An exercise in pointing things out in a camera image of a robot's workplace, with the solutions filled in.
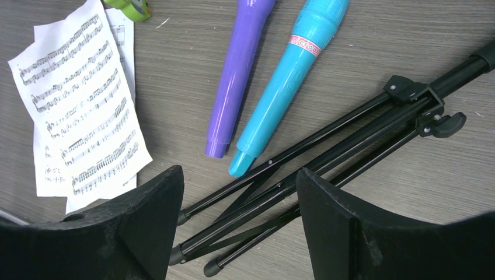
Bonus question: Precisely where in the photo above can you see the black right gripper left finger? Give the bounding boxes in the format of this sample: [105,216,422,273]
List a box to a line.
[1,165,184,279]

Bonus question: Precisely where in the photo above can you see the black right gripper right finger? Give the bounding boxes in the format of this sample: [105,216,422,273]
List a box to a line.
[296,169,494,279]

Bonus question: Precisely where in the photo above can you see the black music stand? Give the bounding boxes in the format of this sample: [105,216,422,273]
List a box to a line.
[169,42,494,277]

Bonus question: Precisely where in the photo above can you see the sheet music page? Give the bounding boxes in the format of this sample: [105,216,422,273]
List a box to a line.
[8,1,152,213]
[33,8,138,198]

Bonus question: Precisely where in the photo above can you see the blue toy microphone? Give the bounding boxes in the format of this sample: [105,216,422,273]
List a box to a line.
[228,0,349,177]

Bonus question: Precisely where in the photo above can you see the purple toy microphone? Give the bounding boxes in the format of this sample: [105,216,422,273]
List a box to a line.
[205,0,276,158]

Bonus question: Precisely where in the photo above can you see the green toy block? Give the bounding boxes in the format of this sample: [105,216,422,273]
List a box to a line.
[104,0,151,22]

